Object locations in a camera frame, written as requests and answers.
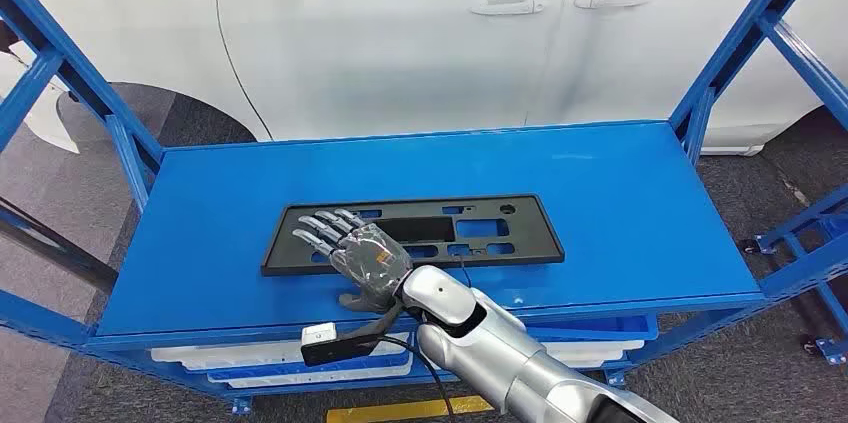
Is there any black plastic panel part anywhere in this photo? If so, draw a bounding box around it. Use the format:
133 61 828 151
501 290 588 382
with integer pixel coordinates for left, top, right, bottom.
260 193 566 278

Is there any blue metal shelf rack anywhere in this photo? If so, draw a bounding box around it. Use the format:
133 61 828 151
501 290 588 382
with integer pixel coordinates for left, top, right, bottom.
0 0 848 416

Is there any blue plastic crate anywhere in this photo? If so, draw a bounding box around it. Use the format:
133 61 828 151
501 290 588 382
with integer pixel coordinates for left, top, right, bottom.
207 351 415 385
523 315 660 344

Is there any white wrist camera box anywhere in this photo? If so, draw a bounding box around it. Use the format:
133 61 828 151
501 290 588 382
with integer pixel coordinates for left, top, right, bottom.
301 321 340 347

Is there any black cable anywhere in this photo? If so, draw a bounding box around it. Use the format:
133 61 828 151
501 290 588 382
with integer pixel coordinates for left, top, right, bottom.
377 335 460 423

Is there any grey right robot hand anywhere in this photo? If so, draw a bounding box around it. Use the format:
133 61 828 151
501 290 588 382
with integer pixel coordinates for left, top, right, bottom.
292 207 414 314

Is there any black camera bracket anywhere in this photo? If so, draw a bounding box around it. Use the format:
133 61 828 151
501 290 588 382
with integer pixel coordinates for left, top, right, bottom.
301 303 407 368

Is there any white car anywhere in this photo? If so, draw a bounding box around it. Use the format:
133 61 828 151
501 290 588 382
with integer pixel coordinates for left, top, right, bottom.
0 0 848 158

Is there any yellow floor tape square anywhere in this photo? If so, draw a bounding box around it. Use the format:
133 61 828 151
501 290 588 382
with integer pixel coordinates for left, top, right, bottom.
325 395 496 423

